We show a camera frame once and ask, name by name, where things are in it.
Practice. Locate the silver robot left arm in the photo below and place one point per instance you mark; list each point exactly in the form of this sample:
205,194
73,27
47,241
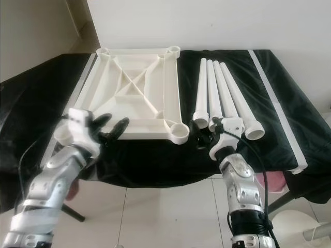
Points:
46,186

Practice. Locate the small pink object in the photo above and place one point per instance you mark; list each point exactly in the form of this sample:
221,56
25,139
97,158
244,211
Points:
72,191

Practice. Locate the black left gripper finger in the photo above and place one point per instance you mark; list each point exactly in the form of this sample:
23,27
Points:
101,121
120,129

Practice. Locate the black cloth table cover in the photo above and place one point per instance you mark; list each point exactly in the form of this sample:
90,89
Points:
31,129

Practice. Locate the white plastic table leg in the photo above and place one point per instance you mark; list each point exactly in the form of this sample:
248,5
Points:
212,90
224,90
237,90
201,90

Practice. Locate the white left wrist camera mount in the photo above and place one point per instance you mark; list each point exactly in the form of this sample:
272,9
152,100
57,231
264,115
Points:
83,129

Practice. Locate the white plastic table top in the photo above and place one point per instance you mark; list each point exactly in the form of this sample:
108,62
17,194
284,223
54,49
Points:
134,98

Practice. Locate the pink fabric item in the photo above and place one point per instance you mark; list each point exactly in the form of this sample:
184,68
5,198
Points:
276,182

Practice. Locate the black metal stand leg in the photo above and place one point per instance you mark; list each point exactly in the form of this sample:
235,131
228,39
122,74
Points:
73,212
285,204

